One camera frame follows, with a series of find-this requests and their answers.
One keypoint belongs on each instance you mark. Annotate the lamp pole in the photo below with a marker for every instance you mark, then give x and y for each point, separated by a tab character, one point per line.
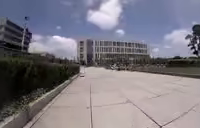
23	33

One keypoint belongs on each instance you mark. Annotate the low green hedge strip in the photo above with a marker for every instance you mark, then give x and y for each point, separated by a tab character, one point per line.
184	65

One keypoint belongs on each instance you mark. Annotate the tall dark tree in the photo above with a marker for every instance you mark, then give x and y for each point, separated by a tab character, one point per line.
198	40

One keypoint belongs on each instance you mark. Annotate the green hedge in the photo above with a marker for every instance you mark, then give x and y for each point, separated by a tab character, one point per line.
18	75

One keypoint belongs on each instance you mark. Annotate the grey building with balconies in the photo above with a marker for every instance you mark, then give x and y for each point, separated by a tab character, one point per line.
6	33

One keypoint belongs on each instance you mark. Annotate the grey stone kerb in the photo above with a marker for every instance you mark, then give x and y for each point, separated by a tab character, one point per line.
38	103

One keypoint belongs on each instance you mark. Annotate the pale stone slab plaza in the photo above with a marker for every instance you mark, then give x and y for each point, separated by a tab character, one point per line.
121	90

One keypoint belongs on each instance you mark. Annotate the pale multi-storey building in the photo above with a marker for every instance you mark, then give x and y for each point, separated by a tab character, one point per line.
113	50

